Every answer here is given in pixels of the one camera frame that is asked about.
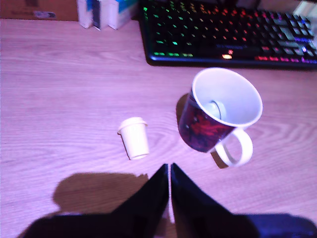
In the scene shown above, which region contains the black backlit keyboard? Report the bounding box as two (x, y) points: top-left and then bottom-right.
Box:
(138, 0), (317, 68)

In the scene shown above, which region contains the dark blue fronted carton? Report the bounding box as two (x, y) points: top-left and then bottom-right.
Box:
(92, 0), (109, 32)

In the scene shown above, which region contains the brown cardboard box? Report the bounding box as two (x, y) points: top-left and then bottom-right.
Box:
(0, 0), (79, 22)

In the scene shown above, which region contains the white carton with blue stripe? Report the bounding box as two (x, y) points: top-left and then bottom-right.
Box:
(107, 0), (138, 30)

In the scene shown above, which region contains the dark red white-handled mug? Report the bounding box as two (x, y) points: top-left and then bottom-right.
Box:
(177, 67), (264, 167)

